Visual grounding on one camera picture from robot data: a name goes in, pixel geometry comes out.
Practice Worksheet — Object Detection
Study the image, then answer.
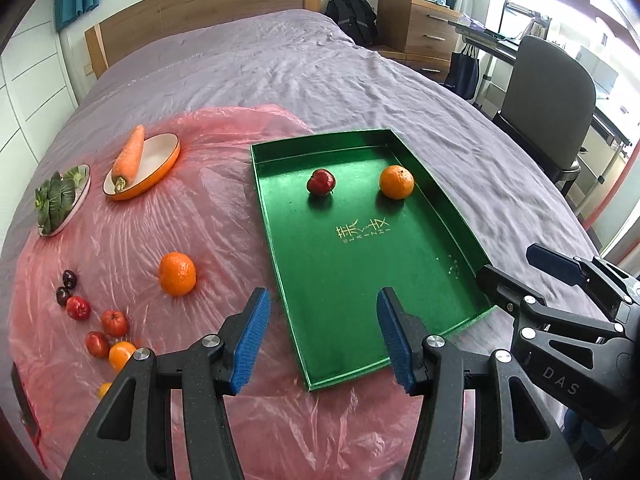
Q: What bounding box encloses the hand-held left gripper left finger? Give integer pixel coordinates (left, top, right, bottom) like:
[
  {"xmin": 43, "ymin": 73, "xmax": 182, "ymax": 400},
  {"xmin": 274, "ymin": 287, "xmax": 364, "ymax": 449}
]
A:
[{"xmin": 62, "ymin": 287, "xmax": 273, "ymax": 480}]

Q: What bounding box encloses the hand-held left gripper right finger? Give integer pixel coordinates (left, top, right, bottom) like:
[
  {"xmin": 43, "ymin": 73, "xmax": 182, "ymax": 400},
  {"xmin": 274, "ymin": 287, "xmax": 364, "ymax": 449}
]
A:
[{"xmin": 376, "ymin": 287, "xmax": 583, "ymax": 480}]

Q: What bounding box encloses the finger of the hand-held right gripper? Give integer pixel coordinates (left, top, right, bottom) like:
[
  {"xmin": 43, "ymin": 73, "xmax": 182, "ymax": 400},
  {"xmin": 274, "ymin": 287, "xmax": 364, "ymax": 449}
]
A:
[
  {"xmin": 476, "ymin": 264, "xmax": 625, "ymax": 356},
  {"xmin": 526, "ymin": 242, "xmax": 640, "ymax": 326}
]

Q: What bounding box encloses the green rectangular tray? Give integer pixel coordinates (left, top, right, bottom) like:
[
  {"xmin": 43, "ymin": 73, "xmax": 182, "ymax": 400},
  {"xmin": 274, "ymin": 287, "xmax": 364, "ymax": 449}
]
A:
[{"xmin": 250, "ymin": 128, "xmax": 497, "ymax": 393}]

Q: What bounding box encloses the medium orange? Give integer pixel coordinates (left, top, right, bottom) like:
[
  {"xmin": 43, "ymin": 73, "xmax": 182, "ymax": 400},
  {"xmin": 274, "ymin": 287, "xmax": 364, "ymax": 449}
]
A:
[{"xmin": 158, "ymin": 252, "xmax": 198, "ymax": 297}]

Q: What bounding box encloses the pink plastic sheet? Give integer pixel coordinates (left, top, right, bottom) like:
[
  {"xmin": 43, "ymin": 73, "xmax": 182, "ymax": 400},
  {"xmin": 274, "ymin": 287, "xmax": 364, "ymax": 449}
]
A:
[{"xmin": 9, "ymin": 104, "xmax": 451, "ymax": 480}]

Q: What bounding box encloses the large orange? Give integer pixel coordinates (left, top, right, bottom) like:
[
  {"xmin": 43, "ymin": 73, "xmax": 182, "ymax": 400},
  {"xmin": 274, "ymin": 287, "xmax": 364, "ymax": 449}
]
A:
[{"xmin": 379, "ymin": 165, "xmax": 416, "ymax": 200}]

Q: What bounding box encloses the grey office chair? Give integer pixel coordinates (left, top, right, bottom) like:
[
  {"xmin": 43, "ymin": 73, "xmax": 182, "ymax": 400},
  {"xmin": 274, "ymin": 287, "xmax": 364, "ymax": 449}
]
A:
[{"xmin": 492, "ymin": 35, "xmax": 598, "ymax": 196}]

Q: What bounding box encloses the dark red apple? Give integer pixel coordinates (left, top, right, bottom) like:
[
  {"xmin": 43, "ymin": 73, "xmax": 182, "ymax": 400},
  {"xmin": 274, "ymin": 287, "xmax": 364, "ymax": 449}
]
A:
[{"xmin": 306, "ymin": 168, "xmax": 337, "ymax": 196}]

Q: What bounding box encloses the orange rimmed oval dish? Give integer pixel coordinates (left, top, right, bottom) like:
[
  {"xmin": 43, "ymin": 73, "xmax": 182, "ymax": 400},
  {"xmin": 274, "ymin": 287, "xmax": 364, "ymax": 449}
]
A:
[{"xmin": 102, "ymin": 132, "xmax": 181, "ymax": 202}]

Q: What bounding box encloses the navy tote bag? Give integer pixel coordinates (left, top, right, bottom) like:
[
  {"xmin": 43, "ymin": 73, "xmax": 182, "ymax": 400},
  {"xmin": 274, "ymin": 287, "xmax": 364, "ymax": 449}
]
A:
[{"xmin": 444, "ymin": 44, "xmax": 481, "ymax": 101}]

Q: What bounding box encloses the carrot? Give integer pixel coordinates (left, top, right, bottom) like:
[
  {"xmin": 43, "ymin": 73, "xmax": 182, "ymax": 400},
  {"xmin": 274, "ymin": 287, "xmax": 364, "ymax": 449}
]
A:
[{"xmin": 111, "ymin": 125, "xmax": 146, "ymax": 194}]

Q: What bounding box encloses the white round plate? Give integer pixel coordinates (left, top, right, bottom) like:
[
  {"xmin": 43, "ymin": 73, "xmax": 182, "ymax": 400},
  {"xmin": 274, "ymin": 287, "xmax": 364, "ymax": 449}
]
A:
[{"xmin": 36, "ymin": 163, "xmax": 92, "ymax": 237}]

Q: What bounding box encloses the grey desk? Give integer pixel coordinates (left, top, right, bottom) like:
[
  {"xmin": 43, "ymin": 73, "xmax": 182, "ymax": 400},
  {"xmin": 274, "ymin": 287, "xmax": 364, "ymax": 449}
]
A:
[{"xmin": 447, "ymin": 15, "xmax": 640, "ymax": 161}]

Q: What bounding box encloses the dark object with red edge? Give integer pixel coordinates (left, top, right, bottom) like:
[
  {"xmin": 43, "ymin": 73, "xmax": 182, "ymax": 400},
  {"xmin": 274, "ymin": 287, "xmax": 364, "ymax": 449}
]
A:
[{"xmin": 11, "ymin": 362, "xmax": 48, "ymax": 468}]

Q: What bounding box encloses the green leafy vegetable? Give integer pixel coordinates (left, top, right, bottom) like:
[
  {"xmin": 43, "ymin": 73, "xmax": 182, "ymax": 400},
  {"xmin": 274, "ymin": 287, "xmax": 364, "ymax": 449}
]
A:
[{"xmin": 34, "ymin": 167, "xmax": 85, "ymax": 233}]

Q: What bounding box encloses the wooden dresser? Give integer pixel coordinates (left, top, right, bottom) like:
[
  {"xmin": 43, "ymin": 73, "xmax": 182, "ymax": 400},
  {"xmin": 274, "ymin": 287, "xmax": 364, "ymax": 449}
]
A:
[{"xmin": 376, "ymin": 0, "xmax": 463, "ymax": 83}]

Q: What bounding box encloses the bed with purple sheet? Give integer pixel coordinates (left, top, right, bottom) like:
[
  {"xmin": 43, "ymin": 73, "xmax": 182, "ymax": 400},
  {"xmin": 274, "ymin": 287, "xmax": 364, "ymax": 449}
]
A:
[{"xmin": 10, "ymin": 7, "xmax": 608, "ymax": 480}]

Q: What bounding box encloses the black backpack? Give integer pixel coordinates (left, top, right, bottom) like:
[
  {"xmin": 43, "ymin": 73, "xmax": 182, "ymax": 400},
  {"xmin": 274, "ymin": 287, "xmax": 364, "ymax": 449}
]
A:
[{"xmin": 325, "ymin": 0, "xmax": 378, "ymax": 46}]

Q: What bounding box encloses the white wardrobe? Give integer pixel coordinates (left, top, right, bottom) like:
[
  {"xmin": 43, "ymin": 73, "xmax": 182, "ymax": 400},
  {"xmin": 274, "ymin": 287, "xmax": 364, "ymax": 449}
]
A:
[{"xmin": 0, "ymin": 0, "xmax": 78, "ymax": 171}]

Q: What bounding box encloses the wooden headboard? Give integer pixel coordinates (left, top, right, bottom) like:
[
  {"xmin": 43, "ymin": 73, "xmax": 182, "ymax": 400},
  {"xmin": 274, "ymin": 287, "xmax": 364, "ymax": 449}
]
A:
[{"xmin": 84, "ymin": 0, "xmax": 322, "ymax": 80}]

